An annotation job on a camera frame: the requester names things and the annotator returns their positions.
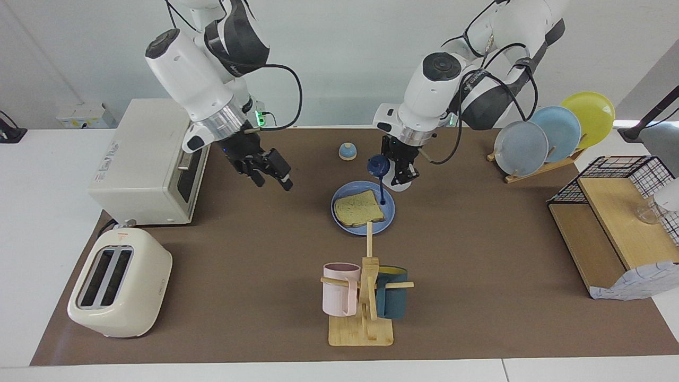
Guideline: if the brown table mat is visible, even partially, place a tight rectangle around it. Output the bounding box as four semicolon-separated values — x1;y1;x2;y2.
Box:
30;127;679;367

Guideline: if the black camera stand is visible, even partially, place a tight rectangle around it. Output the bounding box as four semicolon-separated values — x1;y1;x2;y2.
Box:
618;85;679;143

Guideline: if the white toaster oven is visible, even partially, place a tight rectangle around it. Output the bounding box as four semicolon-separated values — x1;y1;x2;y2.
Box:
88;98;213;225

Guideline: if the wooden shelf unit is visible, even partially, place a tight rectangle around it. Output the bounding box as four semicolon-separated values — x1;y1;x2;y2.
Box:
548;177;679;298

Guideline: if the black table clamp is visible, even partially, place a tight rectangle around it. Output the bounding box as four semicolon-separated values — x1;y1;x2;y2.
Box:
0;110;27;144

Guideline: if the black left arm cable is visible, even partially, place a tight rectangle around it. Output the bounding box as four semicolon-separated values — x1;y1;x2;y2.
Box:
421;0;539;166

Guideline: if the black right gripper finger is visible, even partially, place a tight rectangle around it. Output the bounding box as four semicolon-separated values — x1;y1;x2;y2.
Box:
240;164;266;188
263;149;294;192

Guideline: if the white frosted container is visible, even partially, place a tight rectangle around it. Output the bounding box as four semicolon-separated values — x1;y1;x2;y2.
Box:
654;178;679;213

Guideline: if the marble patterned shelf panel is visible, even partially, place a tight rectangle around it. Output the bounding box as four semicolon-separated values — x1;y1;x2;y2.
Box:
589;260;679;301

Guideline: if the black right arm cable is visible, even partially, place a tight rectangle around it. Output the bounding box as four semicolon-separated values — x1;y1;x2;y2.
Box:
241;63;303;132

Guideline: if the blue round plate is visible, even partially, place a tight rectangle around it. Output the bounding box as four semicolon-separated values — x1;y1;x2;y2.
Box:
529;106;582;163
330;180;396;236

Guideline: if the grey round plate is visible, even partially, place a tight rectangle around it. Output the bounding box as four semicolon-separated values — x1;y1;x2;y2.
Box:
493;121;549;177

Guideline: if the dark teal mug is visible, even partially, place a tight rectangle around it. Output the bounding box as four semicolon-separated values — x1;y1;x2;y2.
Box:
376;266;409;320

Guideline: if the wooden mug tree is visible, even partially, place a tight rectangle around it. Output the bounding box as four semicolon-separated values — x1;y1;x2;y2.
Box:
320;222;414;347

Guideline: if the toasted bread slice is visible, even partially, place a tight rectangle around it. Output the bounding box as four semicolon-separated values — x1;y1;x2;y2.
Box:
334;190;386;229

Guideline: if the black wire basket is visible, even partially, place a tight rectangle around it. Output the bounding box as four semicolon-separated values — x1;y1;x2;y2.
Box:
546;155;679;245

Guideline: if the clear glass jar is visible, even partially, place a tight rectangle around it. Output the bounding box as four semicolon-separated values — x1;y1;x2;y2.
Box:
635;204;664;225

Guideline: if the wooden plate rack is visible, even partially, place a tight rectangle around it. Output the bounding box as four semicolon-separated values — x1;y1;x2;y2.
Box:
486;146;587;184

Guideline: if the pink mug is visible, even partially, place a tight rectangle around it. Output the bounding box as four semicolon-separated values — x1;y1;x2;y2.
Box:
323;263;361;317

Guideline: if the yellow round plate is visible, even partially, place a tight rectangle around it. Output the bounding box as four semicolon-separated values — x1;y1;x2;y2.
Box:
560;91;616;150

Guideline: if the cream two-slot toaster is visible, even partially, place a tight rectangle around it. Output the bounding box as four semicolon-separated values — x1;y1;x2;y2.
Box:
67;227;173;339

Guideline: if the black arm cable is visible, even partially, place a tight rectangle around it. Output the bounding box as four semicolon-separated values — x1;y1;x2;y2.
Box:
241;63;303;132
421;0;539;166

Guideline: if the white squeeze bottle blue cap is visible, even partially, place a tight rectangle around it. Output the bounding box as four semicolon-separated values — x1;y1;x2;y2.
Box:
367;154;415;207

